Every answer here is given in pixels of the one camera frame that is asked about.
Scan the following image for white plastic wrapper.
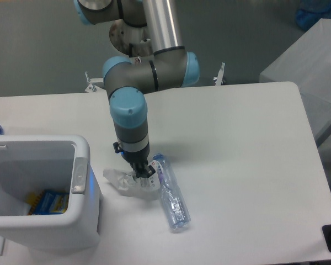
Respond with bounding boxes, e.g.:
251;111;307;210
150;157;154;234
103;168;161;201

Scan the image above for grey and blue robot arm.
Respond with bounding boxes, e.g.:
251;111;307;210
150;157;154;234
74;1;200;178

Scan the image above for blue and yellow packet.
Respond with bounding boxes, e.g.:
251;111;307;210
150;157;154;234
26;189;70;215

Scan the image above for blue bag in background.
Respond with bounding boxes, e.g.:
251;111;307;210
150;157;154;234
295;1;331;31

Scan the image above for clear crushed plastic bottle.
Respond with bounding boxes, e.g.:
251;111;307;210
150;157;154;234
152;153;191;231

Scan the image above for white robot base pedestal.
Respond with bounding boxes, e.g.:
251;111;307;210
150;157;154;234
84;20;227;93

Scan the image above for white covered box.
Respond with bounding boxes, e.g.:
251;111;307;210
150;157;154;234
259;19;331;146

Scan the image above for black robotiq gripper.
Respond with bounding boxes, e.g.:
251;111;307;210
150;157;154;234
113;142;156;178

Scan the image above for white plastic trash can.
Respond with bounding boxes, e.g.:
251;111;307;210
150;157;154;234
0;135;103;250

